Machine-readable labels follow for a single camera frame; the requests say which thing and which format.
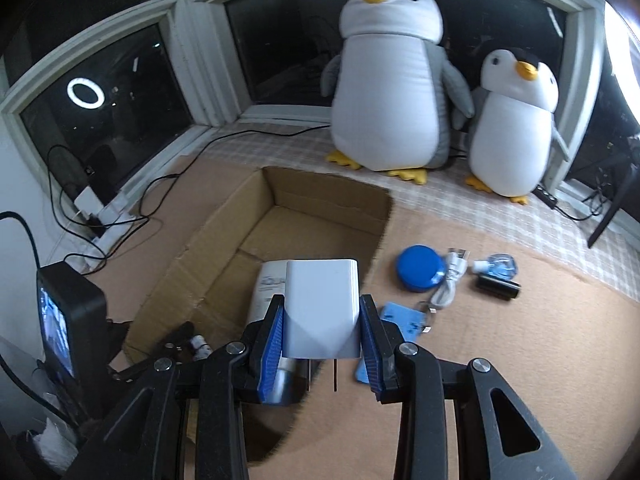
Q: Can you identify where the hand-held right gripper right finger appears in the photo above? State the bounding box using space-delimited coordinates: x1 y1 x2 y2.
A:
359 294 581 480

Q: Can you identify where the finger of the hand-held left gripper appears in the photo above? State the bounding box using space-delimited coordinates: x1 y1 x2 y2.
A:
107 320 198 383

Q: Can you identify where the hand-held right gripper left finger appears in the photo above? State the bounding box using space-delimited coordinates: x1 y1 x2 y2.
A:
65 294 288 480

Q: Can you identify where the blue card keychain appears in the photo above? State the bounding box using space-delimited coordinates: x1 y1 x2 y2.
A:
355 301 436 386

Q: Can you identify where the white and blue lotion tube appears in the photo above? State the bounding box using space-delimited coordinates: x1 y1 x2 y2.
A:
245 260 306 406

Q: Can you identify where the white charger plug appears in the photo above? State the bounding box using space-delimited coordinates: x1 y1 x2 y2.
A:
284 259 362 392

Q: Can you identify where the white usb cable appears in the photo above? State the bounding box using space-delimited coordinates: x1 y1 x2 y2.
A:
429 247 472 313

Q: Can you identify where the small black cylinder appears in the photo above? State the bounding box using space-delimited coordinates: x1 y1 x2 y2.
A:
475 275 522 302

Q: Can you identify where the clear blue small bottle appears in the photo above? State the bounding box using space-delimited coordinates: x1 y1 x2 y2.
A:
472 254 518 278

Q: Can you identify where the cardboard box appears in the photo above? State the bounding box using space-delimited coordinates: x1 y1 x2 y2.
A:
122 166 393 463

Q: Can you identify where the blue round lid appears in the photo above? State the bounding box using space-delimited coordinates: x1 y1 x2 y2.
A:
396 245 447 293

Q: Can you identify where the white power strip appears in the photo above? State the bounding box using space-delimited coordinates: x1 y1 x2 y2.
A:
75 187 146 256

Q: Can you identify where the white cloth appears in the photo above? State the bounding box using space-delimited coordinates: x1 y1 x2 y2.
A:
35 417 76 461

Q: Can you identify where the brown mat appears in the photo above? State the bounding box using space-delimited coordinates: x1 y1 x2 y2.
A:
85 155 640 480

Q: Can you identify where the checked cloth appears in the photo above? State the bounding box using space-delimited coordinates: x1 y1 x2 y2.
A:
200 120 640 306

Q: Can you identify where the small penguin plush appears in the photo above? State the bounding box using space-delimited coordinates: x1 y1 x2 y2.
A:
465 47 571 205

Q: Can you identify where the large penguin plush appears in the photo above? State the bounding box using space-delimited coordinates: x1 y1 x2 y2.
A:
320 0 476 183

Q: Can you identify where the thick black gripper cable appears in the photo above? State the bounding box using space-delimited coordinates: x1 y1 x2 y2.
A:
0 212 42 283

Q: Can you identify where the black power cable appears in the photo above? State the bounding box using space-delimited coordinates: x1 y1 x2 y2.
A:
135 125 333 221

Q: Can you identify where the black ring light cable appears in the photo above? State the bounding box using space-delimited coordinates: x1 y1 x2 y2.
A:
550 190 608 222

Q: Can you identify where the white window frame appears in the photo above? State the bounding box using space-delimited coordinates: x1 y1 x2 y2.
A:
0 0 616 201

